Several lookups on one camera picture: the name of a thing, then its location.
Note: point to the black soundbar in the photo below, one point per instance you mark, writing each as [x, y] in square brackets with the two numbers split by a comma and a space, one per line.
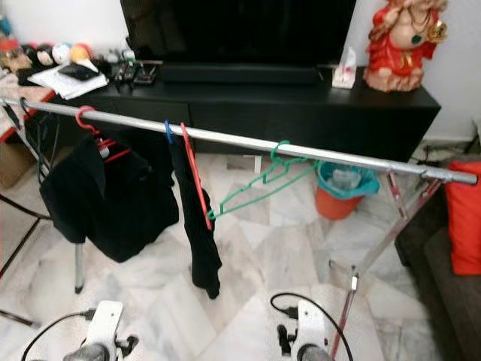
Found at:
[240, 74]

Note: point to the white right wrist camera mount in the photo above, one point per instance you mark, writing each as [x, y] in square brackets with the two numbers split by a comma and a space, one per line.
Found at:
[312, 323]

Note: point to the orange round plush toy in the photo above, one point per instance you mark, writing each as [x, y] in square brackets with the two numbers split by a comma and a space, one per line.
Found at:
[80, 53]

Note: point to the red plastic clothes hanger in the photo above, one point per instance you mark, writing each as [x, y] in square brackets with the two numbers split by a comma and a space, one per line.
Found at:
[198, 180]
[79, 120]

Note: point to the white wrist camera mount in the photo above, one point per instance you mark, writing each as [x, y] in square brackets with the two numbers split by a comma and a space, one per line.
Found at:
[105, 323]
[312, 323]

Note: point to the white round plush toy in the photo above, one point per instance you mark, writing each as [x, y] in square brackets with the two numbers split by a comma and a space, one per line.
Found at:
[61, 54]

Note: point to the black wallet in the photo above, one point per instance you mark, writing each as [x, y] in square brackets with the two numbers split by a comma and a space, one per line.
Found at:
[79, 72]

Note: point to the white tissue box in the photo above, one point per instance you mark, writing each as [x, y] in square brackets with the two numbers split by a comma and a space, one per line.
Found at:
[343, 75]

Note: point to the black flat television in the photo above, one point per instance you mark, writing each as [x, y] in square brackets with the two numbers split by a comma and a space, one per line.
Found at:
[233, 30]

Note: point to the green plastic clothes hanger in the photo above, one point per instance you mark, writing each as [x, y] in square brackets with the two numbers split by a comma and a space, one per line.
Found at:
[279, 159]

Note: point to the orange bin teal bag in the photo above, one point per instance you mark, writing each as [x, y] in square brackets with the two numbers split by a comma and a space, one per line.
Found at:
[334, 203]

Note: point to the small green white toy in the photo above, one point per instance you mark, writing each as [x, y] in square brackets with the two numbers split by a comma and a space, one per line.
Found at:
[128, 56]

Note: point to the black remote control caddy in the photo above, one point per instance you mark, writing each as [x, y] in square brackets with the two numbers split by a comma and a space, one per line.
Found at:
[144, 74]

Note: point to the marble table red edge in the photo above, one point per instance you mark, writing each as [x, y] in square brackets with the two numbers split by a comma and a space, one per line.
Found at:
[19, 113]

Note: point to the white paper stack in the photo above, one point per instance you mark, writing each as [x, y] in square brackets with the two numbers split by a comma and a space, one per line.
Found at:
[64, 86]

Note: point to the black garment white logo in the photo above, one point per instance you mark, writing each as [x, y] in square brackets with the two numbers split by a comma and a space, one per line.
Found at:
[203, 248]

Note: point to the black shirt green print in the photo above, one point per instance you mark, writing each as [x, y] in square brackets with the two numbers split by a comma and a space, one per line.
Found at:
[113, 203]

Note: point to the red laughing Buddha statue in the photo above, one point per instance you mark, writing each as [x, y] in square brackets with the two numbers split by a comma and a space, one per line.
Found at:
[398, 60]

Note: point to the blue plastic clothes hanger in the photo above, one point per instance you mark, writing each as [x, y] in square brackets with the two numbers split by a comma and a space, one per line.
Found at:
[168, 134]

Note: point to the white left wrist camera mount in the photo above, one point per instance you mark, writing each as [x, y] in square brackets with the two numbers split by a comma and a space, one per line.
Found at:
[105, 323]

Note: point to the silver metal clothes rack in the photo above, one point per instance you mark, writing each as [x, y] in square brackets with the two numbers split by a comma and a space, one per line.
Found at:
[240, 138]

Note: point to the black low TV cabinet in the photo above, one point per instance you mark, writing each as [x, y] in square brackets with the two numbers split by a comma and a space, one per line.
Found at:
[270, 113]

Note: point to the brown cardboard box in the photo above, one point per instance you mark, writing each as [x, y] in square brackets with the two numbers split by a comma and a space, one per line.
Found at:
[15, 165]

